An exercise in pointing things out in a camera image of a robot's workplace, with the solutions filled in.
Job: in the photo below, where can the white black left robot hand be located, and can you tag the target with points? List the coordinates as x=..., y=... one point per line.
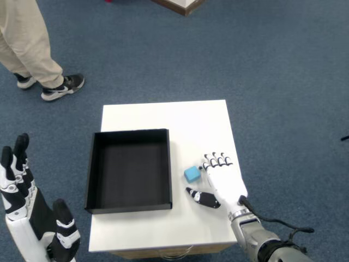
x=38, y=215

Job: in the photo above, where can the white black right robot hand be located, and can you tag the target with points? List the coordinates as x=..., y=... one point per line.
x=226, y=180

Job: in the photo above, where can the blue cube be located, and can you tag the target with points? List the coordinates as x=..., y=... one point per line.
x=192, y=174

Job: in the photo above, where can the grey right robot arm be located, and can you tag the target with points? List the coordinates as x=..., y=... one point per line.
x=256, y=237

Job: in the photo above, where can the black open box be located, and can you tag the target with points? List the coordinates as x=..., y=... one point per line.
x=129, y=174

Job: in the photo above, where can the white wooden table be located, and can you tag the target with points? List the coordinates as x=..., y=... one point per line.
x=201, y=128

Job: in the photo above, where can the small black object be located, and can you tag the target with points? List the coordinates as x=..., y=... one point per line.
x=345, y=137

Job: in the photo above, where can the black white sneaker with swoosh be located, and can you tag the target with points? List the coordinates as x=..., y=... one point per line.
x=62, y=88

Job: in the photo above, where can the person in beige trousers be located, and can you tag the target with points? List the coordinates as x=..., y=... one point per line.
x=24, y=41

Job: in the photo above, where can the white furniture with wooden edge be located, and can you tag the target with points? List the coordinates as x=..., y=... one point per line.
x=185, y=6

